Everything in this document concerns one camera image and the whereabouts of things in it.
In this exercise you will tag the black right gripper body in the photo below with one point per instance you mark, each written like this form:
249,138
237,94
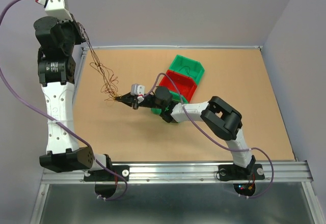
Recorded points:
150,103

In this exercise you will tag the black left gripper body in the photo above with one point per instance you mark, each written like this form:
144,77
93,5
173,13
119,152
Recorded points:
70,31

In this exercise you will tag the near green plastic bin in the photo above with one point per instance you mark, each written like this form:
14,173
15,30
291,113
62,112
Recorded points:
164,102

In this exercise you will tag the red plastic bin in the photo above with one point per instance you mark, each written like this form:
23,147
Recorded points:
185,85

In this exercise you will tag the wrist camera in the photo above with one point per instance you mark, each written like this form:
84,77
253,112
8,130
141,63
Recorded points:
58,9
138,91

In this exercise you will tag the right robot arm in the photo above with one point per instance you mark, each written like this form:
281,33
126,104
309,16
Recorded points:
221,118

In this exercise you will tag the green plastic bin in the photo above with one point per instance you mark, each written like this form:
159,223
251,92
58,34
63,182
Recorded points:
188,67
164,102

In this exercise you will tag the far green plastic bin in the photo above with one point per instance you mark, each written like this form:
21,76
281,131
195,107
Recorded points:
188,67

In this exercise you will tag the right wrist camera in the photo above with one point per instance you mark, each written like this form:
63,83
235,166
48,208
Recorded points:
138,91

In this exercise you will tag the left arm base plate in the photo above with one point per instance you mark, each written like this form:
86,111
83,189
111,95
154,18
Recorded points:
105,176

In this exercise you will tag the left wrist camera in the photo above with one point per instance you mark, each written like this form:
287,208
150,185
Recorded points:
58,9

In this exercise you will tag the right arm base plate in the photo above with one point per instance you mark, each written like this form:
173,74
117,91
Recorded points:
231,172

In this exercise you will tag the aluminium mounting rail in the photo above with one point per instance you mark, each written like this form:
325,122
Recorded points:
184,172

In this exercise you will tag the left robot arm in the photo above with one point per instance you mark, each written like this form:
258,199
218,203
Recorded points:
56,68

